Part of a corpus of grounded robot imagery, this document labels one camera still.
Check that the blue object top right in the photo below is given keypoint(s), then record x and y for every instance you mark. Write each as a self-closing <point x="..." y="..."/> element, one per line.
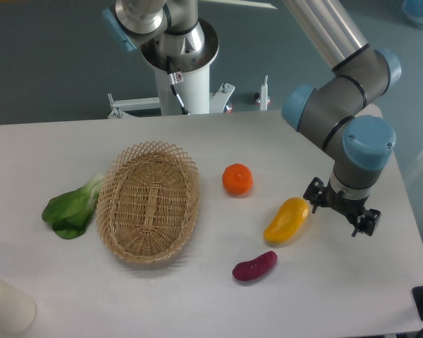
<point x="413" y="10"/>

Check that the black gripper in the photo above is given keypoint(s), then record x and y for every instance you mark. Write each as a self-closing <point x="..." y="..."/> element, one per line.
<point x="321" y="196"/>

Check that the woven wicker basket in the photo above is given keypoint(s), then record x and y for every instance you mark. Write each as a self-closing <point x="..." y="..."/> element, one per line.
<point x="149" y="202"/>

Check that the cream cylinder roll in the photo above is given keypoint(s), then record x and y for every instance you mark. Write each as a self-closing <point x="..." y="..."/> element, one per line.
<point x="17" y="309"/>

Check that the yellow mango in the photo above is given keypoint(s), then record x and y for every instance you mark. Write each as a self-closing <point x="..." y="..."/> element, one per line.
<point x="288" y="220"/>

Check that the green bok choy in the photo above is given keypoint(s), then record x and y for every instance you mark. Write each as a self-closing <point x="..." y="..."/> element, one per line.
<point x="70" y="213"/>

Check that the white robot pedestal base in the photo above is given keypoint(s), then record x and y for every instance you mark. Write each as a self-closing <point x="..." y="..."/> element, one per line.
<point x="181" y="65"/>

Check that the orange tangerine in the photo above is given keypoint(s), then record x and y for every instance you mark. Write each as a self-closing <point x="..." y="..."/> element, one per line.
<point x="237" y="179"/>

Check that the purple sweet potato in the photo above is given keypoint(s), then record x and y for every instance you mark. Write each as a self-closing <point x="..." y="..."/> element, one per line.
<point x="256" y="268"/>

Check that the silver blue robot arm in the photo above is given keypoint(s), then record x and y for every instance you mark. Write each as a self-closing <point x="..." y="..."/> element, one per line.
<point x="331" y="117"/>

